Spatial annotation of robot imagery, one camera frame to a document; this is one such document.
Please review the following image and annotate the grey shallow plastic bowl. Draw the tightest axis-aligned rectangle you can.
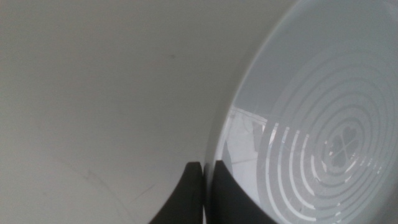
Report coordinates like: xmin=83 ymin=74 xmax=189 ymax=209
xmin=203 ymin=0 xmax=398 ymax=224

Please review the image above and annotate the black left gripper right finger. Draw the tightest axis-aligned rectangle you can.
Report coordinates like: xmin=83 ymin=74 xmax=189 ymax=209
xmin=205 ymin=159 xmax=278 ymax=224

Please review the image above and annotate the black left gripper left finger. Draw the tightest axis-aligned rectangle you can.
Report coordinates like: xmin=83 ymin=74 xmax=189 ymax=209
xmin=148 ymin=161 xmax=205 ymax=224

